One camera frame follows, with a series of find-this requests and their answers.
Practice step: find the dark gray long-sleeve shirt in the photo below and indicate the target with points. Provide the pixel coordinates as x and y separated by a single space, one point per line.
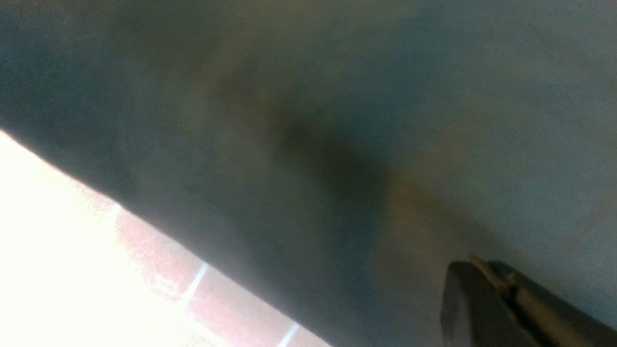
335 156

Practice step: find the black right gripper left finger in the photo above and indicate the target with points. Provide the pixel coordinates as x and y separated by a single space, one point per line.
474 315

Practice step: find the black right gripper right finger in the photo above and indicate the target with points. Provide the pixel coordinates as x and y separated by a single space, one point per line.
548 320

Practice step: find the pink checkered tablecloth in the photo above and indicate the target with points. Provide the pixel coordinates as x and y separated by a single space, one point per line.
78 270

